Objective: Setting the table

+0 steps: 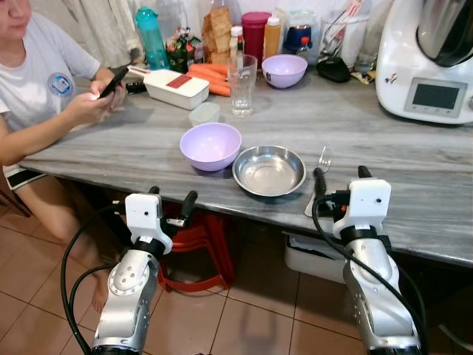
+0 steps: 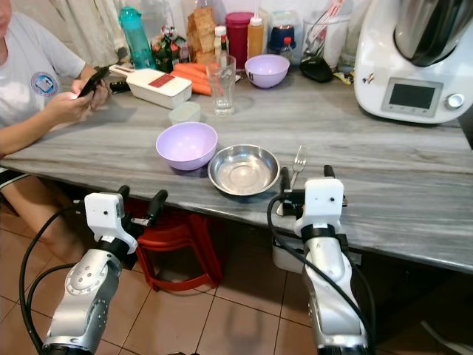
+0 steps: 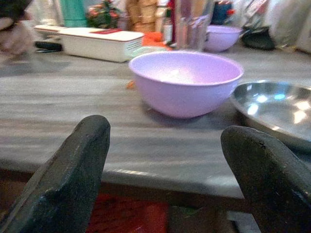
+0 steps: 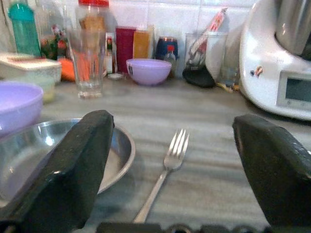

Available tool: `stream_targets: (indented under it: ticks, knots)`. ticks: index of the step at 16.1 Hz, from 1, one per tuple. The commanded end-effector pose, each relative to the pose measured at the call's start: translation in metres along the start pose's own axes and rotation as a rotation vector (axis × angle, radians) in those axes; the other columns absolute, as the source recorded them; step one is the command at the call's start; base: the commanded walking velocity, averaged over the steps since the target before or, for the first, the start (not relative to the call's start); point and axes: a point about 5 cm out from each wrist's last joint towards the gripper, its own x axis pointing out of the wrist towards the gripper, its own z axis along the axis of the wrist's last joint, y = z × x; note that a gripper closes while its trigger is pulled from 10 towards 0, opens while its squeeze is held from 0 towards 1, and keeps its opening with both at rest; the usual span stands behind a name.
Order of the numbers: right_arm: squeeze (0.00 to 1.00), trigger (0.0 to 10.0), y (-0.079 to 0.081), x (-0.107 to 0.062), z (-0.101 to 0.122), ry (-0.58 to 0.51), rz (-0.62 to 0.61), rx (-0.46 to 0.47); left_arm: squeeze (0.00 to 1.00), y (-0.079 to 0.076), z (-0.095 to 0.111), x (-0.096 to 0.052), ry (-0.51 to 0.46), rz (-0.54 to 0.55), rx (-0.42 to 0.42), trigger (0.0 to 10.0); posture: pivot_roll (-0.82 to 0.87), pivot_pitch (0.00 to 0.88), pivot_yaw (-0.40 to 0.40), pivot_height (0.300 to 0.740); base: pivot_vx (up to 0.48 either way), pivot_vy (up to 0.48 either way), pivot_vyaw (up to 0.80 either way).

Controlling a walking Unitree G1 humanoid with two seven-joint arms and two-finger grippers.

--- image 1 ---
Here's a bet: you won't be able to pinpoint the person's right hand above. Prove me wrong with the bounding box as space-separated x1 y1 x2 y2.
69 92 119 127

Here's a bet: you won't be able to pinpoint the small red-capped bottle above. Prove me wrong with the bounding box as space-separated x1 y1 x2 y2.
230 26 245 60

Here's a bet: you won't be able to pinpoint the clear jar blue contents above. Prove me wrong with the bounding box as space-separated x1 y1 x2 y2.
285 11 319 55

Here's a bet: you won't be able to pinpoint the maroon plastic canister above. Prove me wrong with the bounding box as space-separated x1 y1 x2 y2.
242 12 272 64

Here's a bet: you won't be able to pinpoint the clear drinking glass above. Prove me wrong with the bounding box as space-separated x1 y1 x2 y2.
228 55 258 118

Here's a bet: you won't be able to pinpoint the bag of brown crackers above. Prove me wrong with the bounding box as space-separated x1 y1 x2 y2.
203 7 234 64

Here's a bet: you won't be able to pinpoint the large purple plastic bowl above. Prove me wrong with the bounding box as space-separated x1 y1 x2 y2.
180 122 242 172

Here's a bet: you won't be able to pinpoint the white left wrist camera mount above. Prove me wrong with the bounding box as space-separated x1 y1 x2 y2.
124 192 173 245

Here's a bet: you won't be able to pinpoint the small translucent plastic cup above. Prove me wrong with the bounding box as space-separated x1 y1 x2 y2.
188 102 221 127

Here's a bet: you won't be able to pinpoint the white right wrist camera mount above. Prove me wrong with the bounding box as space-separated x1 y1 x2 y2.
333 179 392 239

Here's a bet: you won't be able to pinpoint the small purple plastic bowl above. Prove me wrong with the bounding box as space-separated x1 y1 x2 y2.
262 54 308 89

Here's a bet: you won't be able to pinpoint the silver metal fork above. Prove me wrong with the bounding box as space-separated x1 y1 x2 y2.
304 146 333 217

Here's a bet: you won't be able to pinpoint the white floor cable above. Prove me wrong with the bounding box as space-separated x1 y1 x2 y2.
441 324 473 353

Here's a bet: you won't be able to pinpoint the dark patterned jar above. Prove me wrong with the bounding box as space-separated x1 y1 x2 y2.
166 28 201 73

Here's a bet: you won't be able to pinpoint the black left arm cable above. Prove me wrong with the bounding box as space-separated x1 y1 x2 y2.
60 206 128 355

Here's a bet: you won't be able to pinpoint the clear container with utensils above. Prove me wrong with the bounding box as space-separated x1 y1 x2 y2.
321 9 371 72

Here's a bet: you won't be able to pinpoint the red plastic stool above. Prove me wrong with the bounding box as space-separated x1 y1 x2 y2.
152 209 236 294

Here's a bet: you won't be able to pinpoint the beige curtain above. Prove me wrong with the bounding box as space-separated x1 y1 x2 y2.
33 0 143 69

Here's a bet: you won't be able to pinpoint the white storage box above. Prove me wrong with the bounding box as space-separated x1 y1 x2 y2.
284 231 350 284

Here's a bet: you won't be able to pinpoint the stainless steel bowl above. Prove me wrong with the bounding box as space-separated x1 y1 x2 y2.
232 145 307 198

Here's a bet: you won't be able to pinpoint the black rounded object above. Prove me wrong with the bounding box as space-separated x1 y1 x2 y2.
317 58 353 83

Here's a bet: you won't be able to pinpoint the white kitchen cooking machine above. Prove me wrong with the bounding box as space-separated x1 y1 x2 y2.
375 0 473 125

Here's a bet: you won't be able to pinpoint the person's left hand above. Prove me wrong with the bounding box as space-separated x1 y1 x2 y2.
107 74 129 112

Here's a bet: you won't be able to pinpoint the white slicer box red insert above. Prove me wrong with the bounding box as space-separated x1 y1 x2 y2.
129 65 211 111

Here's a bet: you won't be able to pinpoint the teal water bottle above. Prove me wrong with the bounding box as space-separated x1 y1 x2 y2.
135 7 170 71

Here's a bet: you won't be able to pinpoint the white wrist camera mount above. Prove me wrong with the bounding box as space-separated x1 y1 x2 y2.
124 192 173 245
333 179 392 239

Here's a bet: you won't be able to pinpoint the black smartphone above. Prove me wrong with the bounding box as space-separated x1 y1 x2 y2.
98 65 130 99

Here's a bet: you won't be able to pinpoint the person in white t-shirt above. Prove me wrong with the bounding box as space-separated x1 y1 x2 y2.
0 0 130 315

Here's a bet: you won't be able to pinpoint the orange bottle white cap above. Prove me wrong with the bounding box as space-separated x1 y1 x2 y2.
264 16 283 60

